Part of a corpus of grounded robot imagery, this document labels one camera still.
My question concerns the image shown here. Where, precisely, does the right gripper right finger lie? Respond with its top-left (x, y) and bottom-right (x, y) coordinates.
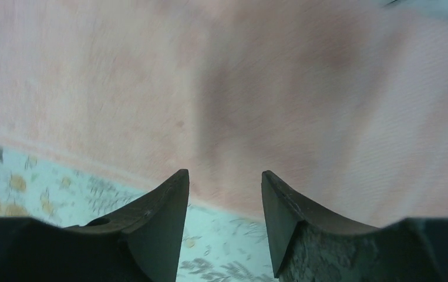
top-left (261, 171), bottom-right (448, 281)

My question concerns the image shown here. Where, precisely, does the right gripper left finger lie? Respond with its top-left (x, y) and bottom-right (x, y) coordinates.
top-left (0, 169), bottom-right (190, 281)

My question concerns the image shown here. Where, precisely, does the pink towel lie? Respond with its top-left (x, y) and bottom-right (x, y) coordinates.
top-left (0, 1), bottom-right (448, 226)

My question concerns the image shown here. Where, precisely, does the floral table cloth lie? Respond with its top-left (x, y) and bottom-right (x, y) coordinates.
top-left (0, 146), bottom-right (274, 281)

